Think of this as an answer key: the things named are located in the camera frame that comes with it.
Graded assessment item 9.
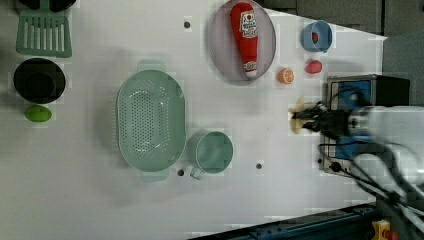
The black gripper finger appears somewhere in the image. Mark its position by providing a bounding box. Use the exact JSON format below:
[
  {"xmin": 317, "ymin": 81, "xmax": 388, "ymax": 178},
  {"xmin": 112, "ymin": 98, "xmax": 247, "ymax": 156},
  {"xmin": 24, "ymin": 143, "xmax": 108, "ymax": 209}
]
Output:
[
  {"xmin": 291, "ymin": 103, "xmax": 325, "ymax": 120},
  {"xmin": 300, "ymin": 122, "xmax": 321, "ymax": 132}
]

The red strawberry toy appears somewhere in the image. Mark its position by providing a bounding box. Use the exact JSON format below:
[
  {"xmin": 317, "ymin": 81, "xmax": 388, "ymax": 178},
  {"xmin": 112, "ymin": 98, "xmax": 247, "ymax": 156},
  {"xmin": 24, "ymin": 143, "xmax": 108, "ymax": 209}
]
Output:
[{"xmin": 305, "ymin": 60, "xmax": 323, "ymax": 74}]

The green mug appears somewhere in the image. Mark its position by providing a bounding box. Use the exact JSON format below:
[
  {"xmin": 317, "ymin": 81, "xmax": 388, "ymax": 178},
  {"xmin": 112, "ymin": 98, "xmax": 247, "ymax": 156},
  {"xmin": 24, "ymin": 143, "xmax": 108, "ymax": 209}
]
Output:
[{"xmin": 187, "ymin": 131, "xmax": 234, "ymax": 180}]

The green lime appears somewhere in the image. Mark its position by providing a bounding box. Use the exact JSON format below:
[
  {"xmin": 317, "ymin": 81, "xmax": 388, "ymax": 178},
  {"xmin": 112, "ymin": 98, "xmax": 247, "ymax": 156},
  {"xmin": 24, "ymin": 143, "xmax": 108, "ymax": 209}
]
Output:
[{"xmin": 24, "ymin": 105, "xmax": 52, "ymax": 122}]

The blue metal frame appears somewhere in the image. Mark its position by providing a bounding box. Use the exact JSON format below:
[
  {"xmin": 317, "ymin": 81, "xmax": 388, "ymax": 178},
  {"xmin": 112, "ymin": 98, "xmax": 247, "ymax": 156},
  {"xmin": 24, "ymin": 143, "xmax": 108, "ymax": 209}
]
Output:
[{"xmin": 190, "ymin": 204, "xmax": 381, "ymax": 240}]

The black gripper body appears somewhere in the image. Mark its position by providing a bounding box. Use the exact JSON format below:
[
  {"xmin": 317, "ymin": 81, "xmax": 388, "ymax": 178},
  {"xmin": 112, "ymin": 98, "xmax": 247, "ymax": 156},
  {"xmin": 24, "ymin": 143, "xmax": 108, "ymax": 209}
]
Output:
[{"xmin": 317, "ymin": 107, "xmax": 350, "ymax": 140}]

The black cup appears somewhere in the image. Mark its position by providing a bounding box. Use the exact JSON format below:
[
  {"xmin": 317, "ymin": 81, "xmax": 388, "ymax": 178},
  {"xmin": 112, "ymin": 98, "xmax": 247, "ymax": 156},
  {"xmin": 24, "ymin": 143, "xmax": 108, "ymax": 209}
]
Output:
[{"xmin": 13, "ymin": 58, "xmax": 66, "ymax": 104}]

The grey round plate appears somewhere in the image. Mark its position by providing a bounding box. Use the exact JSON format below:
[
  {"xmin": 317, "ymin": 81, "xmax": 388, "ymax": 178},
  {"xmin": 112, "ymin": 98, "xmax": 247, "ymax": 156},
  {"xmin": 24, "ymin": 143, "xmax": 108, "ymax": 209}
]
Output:
[{"xmin": 208, "ymin": 0, "xmax": 276, "ymax": 81}]

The orange half slice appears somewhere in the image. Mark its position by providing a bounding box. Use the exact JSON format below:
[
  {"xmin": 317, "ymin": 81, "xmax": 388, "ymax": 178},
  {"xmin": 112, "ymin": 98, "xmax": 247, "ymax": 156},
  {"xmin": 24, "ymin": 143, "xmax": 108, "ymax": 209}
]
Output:
[{"xmin": 278, "ymin": 68, "xmax": 294, "ymax": 84}]

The red fruit in bowl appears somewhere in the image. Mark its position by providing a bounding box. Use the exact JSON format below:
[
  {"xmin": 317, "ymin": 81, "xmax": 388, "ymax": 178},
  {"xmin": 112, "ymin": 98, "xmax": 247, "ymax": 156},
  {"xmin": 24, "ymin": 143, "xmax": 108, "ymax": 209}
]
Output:
[{"xmin": 311, "ymin": 32, "xmax": 319, "ymax": 44}]

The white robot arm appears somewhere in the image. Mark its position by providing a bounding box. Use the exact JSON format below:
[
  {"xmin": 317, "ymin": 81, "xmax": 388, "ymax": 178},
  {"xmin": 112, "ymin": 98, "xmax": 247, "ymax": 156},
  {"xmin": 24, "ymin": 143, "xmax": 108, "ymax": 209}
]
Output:
[{"xmin": 290, "ymin": 103, "xmax": 423, "ymax": 185}]

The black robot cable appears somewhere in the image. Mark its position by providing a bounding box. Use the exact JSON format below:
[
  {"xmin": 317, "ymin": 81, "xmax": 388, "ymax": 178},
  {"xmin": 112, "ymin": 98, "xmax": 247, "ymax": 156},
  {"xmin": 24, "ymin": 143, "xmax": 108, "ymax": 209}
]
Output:
[{"xmin": 318, "ymin": 141, "xmax": 424, "ymax": 214}]

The green oval colander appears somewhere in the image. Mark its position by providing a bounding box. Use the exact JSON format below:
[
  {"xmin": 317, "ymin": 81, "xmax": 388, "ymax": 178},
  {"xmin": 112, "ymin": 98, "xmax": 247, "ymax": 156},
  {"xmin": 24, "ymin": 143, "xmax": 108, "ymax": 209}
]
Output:
[{"xmin": 116, "ymin": 59, "xmax": 186, "ymax": 182}]

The blue bowl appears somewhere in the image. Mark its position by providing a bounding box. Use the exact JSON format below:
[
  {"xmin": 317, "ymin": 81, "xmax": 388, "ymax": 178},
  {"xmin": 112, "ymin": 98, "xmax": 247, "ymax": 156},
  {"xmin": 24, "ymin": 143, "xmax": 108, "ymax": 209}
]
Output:
[{"xmin": 300, "ymin": 20, "xmax": 333, "ymax": 53}]

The yellow red emergency button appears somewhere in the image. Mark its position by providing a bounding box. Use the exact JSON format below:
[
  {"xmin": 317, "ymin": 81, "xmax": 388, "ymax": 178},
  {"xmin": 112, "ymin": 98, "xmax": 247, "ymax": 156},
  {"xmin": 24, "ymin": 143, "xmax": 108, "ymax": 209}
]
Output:
[{"xmin": 372, "ymin": 220, "xmax": 399, "ymax": 240}]

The red ketchup bottle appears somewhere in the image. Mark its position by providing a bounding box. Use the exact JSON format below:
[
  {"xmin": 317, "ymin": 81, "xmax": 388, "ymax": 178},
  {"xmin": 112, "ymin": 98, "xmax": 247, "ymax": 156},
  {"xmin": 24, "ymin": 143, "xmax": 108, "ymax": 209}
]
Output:
[{"xmin": 230, "ymin": 2, "xmax": 259, "ymax": 78}]

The green slotted spatula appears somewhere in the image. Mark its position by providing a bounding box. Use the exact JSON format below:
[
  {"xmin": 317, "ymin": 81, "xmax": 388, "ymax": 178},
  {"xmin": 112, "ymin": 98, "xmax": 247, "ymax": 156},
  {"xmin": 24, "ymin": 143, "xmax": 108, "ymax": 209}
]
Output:
[{"xmin": 15, "ymin": 0, "xmax": 76, "ymax": 58}]

